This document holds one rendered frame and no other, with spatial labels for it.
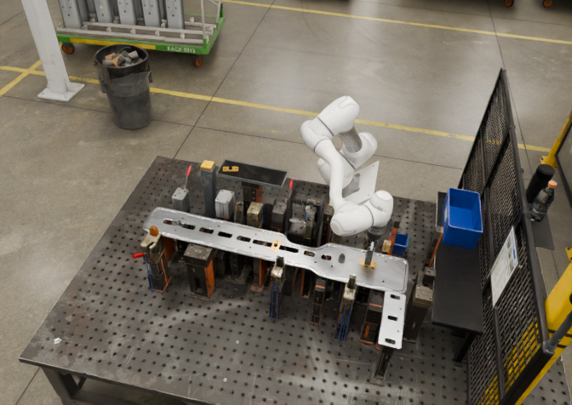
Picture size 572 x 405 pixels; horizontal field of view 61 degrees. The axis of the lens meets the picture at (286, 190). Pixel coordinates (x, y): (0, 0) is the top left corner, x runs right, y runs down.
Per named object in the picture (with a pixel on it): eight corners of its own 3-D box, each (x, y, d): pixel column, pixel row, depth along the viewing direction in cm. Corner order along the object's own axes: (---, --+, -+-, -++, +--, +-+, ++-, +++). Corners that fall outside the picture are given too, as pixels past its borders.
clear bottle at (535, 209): (527, 221, 206) (546, 185, 193) (525, 211, 211) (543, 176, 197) (543, 225, 205) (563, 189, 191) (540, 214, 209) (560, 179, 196)
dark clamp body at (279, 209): (265, 261, 278) (266, 213, 253) (272, 244, 288) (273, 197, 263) (283, 265, 277) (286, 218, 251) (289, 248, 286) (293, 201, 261)
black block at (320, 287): (306, 327, 247) (310, 292, 228) (311, 310, 255) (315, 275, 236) (321, 331, 246) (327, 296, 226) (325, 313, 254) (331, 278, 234)
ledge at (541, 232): (511, 250, 200) (527, 220, 189) (505, 194, 226) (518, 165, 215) (549, 258, 198) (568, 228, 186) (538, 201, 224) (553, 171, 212)
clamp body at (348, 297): (329, 340, 242) (337, 299, 219) (334, 320, 251) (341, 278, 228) (347, 345, 241) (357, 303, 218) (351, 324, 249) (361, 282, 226)
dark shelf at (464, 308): (431, 324, 216) (432, 321, 214) (437, 194, 282) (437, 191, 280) (482, 336, 213) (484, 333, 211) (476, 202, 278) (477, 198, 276)
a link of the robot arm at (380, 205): (379, 208, 223) (356, 218, 218) (385, 183, 213) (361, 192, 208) (394, 224, 216) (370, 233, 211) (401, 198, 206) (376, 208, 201)
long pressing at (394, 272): (137, 234, 251) (136, 232, 250) (157, 205, 267) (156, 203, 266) (405, 296, 228) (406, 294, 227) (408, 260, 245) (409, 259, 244)
